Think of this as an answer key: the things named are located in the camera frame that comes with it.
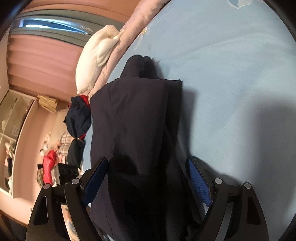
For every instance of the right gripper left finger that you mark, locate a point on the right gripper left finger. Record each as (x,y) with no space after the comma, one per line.
(47,222)

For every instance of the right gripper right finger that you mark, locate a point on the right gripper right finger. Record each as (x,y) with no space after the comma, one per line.
(247,221)

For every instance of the navy blue jacket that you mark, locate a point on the navy blue jacket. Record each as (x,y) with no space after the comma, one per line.
(145,195)

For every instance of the red puffy jacket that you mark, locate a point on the red puffy jacket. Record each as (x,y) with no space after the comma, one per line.
(49,161)

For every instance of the folded dark navy garment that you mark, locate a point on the folded dark navy garment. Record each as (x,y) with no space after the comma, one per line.
(75,152)

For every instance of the plaid grey white cloth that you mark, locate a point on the plaid grey white cloth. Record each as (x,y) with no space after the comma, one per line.
(64,143)

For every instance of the light blue floral bedsheet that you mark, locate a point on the light blue floral bedsheet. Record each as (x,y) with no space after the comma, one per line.
(237,63)

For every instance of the crumpled navy garment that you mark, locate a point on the crumpled navy garment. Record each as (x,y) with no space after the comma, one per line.
(78,117)

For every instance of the straw tassel hanging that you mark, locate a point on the straw tassel hanging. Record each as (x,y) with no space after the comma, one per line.
(47,103)

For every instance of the white wardrobe shelves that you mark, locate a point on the white wardrobe shelves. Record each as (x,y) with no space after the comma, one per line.
(14,110)

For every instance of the red garment under pile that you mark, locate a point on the red garment under pile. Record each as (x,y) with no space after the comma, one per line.
(86,100)

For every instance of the pink curtain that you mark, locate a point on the pink curtain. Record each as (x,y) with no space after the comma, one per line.
(44,66)

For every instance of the white folded pillow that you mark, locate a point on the white folded pillow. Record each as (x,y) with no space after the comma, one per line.
(94,55)

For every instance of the grey lettered banner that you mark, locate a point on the grey lettered banner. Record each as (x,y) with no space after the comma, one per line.
(74,27)

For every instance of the pink quilt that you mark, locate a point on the pink quilt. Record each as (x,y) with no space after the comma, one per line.
(144,12)

